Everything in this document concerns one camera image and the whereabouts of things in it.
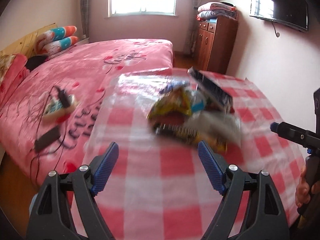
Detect white paper receipt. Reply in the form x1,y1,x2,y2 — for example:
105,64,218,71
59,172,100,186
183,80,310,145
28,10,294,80
183,111,241,147

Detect dark blue snack bag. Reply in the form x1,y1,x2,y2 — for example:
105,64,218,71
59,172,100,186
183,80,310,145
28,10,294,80
187,67,233,113

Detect white blue wrapper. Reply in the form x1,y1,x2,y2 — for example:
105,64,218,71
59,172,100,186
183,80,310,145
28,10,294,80
187,90,207,113

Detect red orange snack wrapper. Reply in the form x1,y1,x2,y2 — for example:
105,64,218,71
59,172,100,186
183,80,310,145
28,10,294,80
149,112,227,153

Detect yellow green snack bag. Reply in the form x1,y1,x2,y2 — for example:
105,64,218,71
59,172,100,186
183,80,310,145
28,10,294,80
147,87,195,125

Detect right hand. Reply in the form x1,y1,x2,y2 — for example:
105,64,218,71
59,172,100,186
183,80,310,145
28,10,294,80
295,166,310,207

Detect black smartphone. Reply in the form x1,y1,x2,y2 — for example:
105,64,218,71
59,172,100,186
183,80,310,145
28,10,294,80
34,126,61,153

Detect pink bed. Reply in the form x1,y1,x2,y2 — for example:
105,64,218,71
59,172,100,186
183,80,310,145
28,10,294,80
1,39,174,185

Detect red checkered tablecloth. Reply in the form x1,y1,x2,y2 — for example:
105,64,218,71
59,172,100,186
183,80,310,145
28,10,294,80
82,69,304,239

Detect brown wooden cabinet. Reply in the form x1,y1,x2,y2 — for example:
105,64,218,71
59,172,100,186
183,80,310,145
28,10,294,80
195,16,238,74

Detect white power strip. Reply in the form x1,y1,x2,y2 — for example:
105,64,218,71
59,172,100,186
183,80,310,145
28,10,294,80
43,94,78,122

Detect black charger adapter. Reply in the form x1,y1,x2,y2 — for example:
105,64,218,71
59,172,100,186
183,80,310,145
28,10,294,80
55,86,71,108

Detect folded blankets on cabinet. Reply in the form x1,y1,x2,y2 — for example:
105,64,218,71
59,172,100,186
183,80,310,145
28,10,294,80
196,2,239,21

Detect pink folded blanket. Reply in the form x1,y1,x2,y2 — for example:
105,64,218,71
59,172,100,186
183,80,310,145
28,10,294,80
0,54,30,107

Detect lower rolled colourful quilt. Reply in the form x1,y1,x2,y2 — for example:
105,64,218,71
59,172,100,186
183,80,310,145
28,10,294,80
38,36,79,56

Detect rolled colourful quilt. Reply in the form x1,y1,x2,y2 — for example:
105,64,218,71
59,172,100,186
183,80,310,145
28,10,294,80
38,36,79,56
34,25,77,50

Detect upper rolled colourful quilt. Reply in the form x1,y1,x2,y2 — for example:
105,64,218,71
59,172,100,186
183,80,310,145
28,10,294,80
34,25,77,50

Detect grey curtain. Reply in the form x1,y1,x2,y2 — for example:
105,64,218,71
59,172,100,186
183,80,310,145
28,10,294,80
79,0,90,38

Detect wall mounted television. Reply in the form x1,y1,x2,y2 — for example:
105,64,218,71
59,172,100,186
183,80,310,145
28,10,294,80
250,0,309,33

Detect black charging cable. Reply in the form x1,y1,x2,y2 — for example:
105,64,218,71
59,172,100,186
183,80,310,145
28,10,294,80
29,86,106,181

